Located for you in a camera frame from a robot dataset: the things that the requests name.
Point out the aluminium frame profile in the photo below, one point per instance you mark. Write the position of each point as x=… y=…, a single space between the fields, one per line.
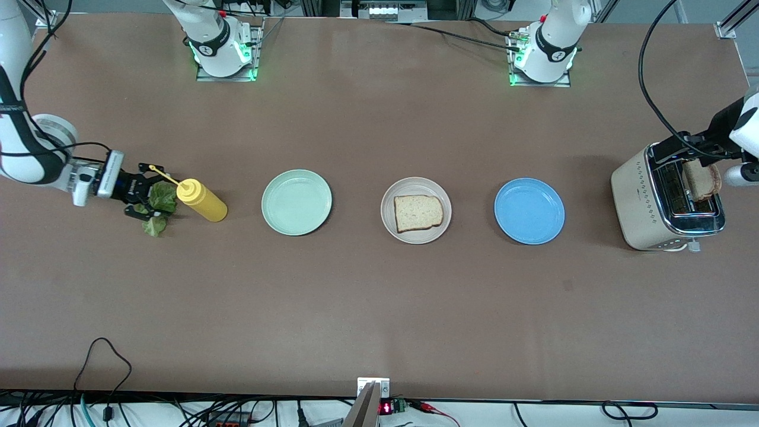
x=726 y=28
x=46 y=19

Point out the brown bread slice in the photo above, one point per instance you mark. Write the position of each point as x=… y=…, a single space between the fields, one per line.
x=702 y=181
x=418 y=213

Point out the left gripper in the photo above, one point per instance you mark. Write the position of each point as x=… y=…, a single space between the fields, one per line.
x=721 y=125

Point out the blue plate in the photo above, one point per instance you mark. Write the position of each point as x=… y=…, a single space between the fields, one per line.
x=529 y=212

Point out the beige plate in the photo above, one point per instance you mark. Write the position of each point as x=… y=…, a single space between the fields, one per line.
x=417 y=185

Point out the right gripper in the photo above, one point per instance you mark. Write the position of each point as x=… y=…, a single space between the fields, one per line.
x=126 y=185

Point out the red display circuit board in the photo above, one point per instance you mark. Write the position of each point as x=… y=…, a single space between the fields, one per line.
x=386 y=408

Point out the grey camera mount pole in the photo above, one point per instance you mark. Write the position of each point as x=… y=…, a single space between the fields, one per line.
x=363 y=412

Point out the beige chrome toaster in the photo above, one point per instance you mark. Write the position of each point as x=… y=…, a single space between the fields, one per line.
x=637 y=201

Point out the green lettuce leaf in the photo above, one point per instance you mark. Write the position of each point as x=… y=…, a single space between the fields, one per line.
x=163 y=198

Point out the silver camera mount bracket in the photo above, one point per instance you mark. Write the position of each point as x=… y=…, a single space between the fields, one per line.
x=382 y=388

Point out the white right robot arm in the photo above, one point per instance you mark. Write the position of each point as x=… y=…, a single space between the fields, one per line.
x=24 y=160

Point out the yellow squeeze bottle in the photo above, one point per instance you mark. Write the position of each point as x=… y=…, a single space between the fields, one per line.
x=204 y=204

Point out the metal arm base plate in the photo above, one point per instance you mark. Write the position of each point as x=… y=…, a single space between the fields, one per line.
x=257 y=38
x=542 y=84

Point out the lit electronics box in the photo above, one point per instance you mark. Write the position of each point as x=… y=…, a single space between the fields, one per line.
x=382 y=10

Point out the green plate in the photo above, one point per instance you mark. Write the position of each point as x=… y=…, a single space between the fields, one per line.
x=296 y=203

